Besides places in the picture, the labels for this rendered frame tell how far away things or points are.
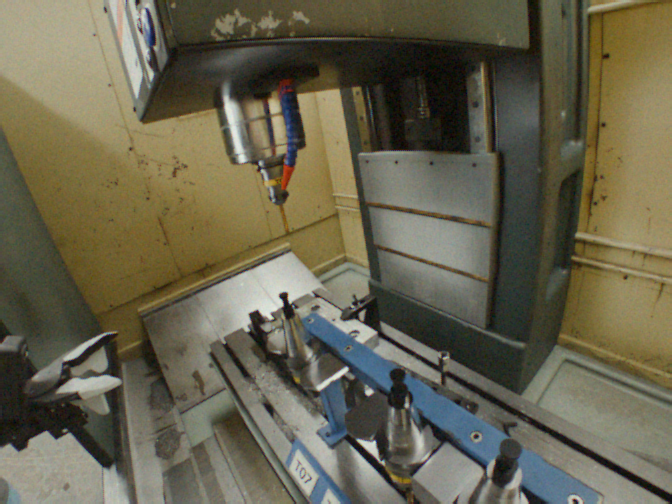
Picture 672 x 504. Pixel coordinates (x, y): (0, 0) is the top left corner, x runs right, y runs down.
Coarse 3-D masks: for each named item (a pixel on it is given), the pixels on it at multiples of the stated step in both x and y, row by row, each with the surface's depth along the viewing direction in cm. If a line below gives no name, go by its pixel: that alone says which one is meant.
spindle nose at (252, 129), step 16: (240, 96) 48; (256, 96) 49; (272, 96) 50; (224, 112) 51; (240, 112) 50; (256, 112) 50; (272, 112) 51; (224, 128) 53; (240, 128) 51; (256, 128) 51; (272, 128) 51; (224, 144) 55; (240, 144) 52; (256, 144) 52; (272, 144) 52; (304, 144) 58; (240, 160) 54; (256, 160) 53
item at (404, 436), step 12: (396, 408) 27; (408, 408) 27; (396, 420) 28; (408, 420) 28; (384, 432) 31; (396, 432) 28; (408, 432) 28; (420, 432) 29; (396, 444) 29; (408, 444) 29; (420, 444) 29
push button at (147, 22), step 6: (144, 12) 20; (150, 12) 20; (144, 18) 20; (150, 18) 20; (144, 24) 20; (150, 24) 20; (144, 30) 21; (150, 30) 20; (144, 36) 22; (150, 36) 21; (150, 42) 21
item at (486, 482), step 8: (488, 472) 20; (520, 472) 20; (480, 480) 22; (488, 480) 20; (496, 480) 20; (520, 480) 19; (480, 488) 21; (488, 488) 20; (496, 488) 19; (504, 488) 19; (512, 488) 19; (520, 488) 19; (472, 496) 23; (480, 496) 21; (488, 496) 20; (496, 496) 19; (504, 496) 19; (512, 496) 19; (520, 496) 20
